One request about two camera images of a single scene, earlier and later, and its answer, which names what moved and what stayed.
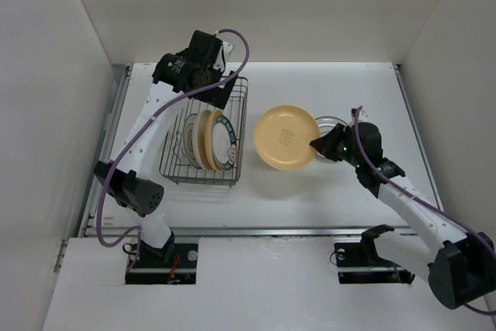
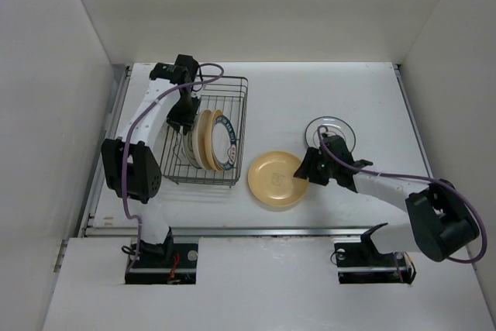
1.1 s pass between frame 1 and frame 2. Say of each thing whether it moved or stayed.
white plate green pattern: stayed
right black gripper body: moved
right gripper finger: moved
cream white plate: stayed
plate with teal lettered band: stayed
